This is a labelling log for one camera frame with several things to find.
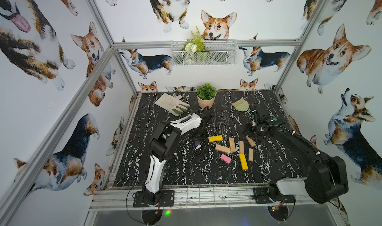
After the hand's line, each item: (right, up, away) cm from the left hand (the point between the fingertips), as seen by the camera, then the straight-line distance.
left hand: (202, 139), depth 94 cm
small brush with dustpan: (+29, +21, +16) cm, 40 cm away
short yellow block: (+7, 0, 0) cm, 7 cm away
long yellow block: (+23, -11, -10) cm, 27 cm away
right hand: (+24, +6, -10) cm, 26 cm away
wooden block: (+12, -5, -4) cm, 14 cm away
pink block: (+14, -10, -8) cm, 18 cm away
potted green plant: (+3, +29, +8) cm, 30 cm away
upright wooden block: (+19, -3, -2) cm, 19 cm away
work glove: (-21, +21, +19) cm, 35 cm away
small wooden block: (+24, -4, -4) cm, 24 cm away
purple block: (-3, -2, -2) cm, 4 cm away
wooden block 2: (+29, -8, -7) cm, 30 cm away
